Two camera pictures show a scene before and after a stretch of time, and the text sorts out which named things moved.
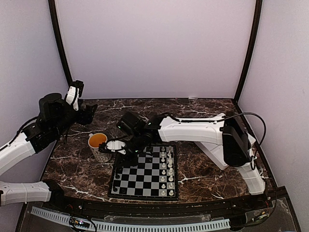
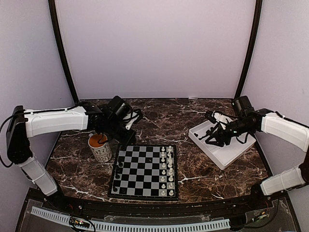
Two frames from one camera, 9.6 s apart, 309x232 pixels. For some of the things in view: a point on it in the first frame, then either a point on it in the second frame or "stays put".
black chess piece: x=117 y=176 stays put
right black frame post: x=256 y=26 stays put
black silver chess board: x=155 y=177 stays put
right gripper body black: x=133 y=160 to x=227 y=138
